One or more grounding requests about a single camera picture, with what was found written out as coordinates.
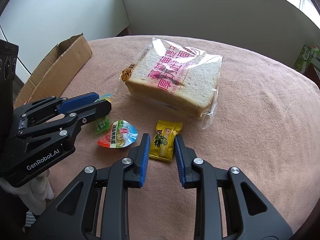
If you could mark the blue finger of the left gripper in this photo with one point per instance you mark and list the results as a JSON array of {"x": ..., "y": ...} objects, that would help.
[{"x": 76, "y": 102}]

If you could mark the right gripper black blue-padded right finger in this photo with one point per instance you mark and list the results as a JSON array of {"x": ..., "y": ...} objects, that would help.
[{"x": 228, "y": 204}]

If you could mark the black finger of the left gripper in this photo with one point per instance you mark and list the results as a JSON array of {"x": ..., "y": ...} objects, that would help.
[{"x": 89, "y": 113}]

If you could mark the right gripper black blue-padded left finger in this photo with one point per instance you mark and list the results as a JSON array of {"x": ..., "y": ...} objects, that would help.
[{"x": 95, "y": 203}]

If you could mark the yellow candy packet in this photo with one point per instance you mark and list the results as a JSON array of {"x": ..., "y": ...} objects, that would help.
[{"x": 162, "y": 145}]

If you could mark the pink green candy packet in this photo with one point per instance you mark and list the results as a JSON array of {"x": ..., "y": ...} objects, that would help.
[{"x": 106, "y": 97}]

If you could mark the brown cardboard box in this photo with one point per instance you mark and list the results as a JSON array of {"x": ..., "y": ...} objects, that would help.
[{"x": 56, "y": 70}]

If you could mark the colourful jelly cup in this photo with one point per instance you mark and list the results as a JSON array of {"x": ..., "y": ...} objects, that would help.
[{"x": 120, "y": 135}]

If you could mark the white cloth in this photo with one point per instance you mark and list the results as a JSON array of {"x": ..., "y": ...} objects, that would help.
[{"x": 34, "y": 194}]

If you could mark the pink tablecloth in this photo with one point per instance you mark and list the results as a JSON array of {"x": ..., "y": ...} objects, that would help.
[{"x": 266, "y": 124}]

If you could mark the packaged sliced bread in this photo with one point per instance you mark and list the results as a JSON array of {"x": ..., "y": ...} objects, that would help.
[{"x": 181, "y": 77}]

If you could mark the green tissue box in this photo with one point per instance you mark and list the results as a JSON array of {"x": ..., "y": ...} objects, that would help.
[{"x": 305, "y": 57}]

